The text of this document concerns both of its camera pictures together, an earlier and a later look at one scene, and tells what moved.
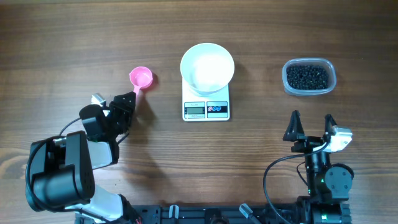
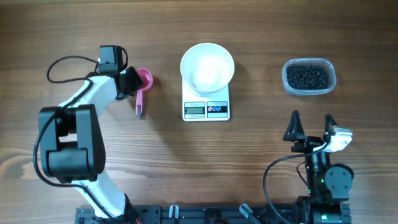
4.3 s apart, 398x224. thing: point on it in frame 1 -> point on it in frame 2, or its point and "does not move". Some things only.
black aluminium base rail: [191, 214] does not move
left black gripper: [124, 109] -> [132, 74]
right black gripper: [307, 142] does not move
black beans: [307, 77] does not move
